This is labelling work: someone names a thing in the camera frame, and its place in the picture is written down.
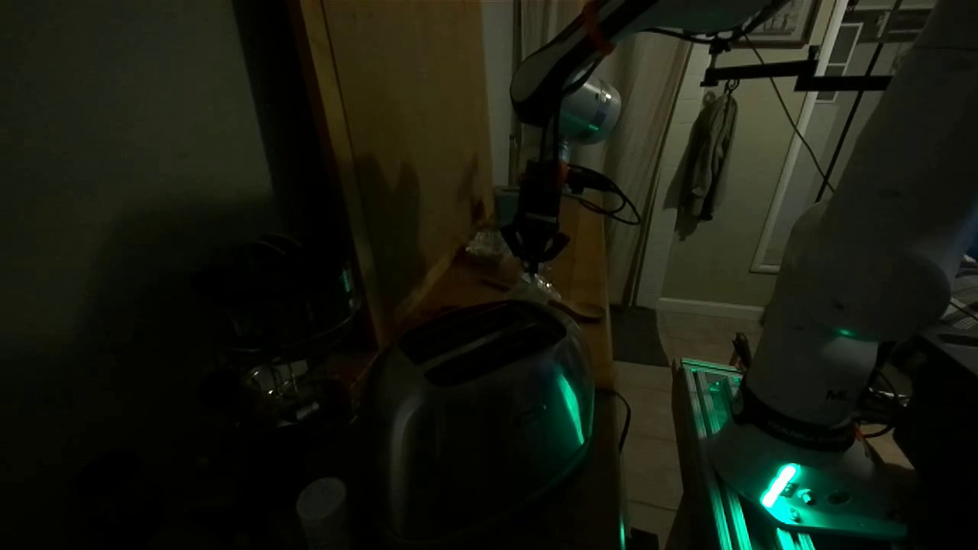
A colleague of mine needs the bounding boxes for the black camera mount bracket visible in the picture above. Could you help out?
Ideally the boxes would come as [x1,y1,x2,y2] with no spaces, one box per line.
[699,36,889,97]

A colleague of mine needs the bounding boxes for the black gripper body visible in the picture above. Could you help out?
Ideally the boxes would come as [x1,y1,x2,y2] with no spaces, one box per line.
[503,157,575,272]

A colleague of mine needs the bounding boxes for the black cables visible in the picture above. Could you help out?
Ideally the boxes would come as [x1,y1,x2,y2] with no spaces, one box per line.
[562,161,649,308]

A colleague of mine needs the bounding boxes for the wooden cabinet panel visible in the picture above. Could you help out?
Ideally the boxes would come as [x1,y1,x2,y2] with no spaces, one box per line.
[293,0,498,350]

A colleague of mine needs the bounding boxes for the white plastic cup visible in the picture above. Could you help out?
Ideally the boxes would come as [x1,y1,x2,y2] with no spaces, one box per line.
[293,474,353,550]

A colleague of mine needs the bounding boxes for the framed wall picture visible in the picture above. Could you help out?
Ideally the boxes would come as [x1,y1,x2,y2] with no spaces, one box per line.
[744,0,821,48]

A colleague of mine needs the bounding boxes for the silver toaster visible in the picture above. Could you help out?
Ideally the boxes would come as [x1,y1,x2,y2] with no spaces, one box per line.
[364,297,600,546]

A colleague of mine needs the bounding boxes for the clear plastic packet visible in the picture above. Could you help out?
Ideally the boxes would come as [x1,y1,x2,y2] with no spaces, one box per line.
[522,264,567,307]

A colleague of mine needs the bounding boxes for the hanging grey cloth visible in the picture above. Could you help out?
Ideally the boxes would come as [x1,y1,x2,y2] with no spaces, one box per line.
[667,85,743,243]

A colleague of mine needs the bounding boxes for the dark cooking pots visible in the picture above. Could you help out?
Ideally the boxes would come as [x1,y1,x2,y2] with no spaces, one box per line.
[192,232,364,431]

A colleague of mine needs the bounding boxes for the pale interior door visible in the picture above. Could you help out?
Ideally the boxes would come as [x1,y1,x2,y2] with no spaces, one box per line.
[634,0,852,314]

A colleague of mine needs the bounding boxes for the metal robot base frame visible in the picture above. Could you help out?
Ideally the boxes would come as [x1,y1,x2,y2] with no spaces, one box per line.
[668,356,919,550]

